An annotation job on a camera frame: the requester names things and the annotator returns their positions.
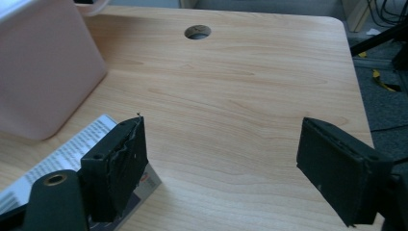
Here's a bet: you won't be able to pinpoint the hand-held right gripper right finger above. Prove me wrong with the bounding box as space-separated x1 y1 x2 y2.
295 116 395 227

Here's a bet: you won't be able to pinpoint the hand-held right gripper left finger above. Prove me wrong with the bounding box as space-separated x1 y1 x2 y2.
80 115 149 223

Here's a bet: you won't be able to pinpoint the white printed medicine packet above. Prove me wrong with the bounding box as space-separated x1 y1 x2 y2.
0 114 163 231

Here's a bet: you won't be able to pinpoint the pink plastic storage box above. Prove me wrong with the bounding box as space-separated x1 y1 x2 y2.
0 0 112 141

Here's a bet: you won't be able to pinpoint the yellow tape strip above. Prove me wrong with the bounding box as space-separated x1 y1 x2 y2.
371 68 402 93

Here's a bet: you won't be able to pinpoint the black metal stand leg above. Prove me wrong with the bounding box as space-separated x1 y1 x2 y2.
349 21 408 58

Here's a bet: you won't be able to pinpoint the light wooden board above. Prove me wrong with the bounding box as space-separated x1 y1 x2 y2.
341 0 373 34

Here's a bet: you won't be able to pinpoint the black cables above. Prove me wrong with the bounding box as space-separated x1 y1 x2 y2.
365 0 408 29

